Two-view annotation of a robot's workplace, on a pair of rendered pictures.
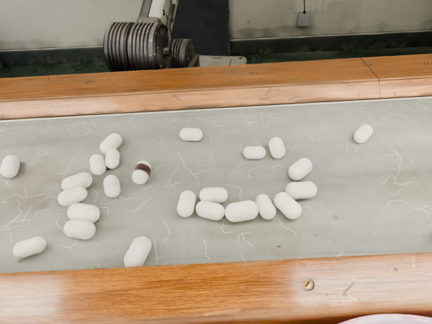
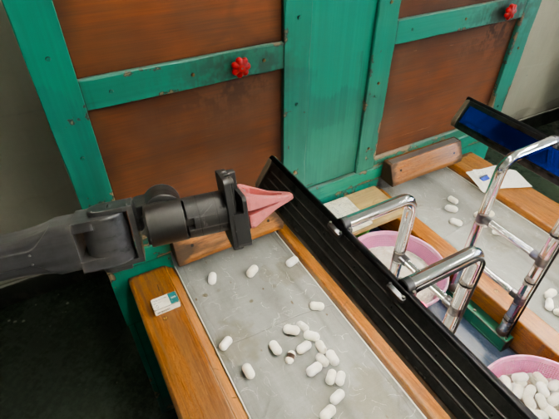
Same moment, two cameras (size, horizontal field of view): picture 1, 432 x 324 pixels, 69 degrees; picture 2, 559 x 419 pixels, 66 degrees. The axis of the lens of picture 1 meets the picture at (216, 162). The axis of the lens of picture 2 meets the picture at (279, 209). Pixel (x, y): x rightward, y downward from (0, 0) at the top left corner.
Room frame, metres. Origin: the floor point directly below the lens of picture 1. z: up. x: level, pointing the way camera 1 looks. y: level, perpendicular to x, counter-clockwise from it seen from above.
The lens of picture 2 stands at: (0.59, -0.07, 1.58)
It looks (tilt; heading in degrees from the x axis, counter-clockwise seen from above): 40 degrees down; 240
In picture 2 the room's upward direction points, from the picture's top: straight up
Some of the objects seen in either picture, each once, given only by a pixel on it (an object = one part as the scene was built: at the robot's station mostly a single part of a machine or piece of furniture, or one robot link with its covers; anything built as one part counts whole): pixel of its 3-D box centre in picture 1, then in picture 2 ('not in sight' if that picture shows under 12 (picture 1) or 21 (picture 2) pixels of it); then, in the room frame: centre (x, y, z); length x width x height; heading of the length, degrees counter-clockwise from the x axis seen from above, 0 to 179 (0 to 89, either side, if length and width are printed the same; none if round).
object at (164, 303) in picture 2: not in sight; (165, 303); (0.50, -0.74, 0.77); 0.06 x 0.04 x 0.02; 179
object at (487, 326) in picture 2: not in sight; (525, 245); (-0.24, -0.39, 0.90); 0.20 x 0.19 x 0.45; 89
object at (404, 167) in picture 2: not in sight; (423, 160); (-0.39, -0.83, 0.83); 0.30 x 0.06 x 0.07; 179
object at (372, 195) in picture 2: not in sight; (344, 216); (-0.05, -0.78, 0.77); 0.33 x 0.15 x 0.01; 179
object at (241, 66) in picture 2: not in sight; (240, 66); (0.22, -0.86, 1.24); 0.04 x 0.02 x 0.04; 179
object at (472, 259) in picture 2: not in sight; (387, 317); (0.16, -0.39, 0.90); 0.20 x 0.19 x 0.45; 89
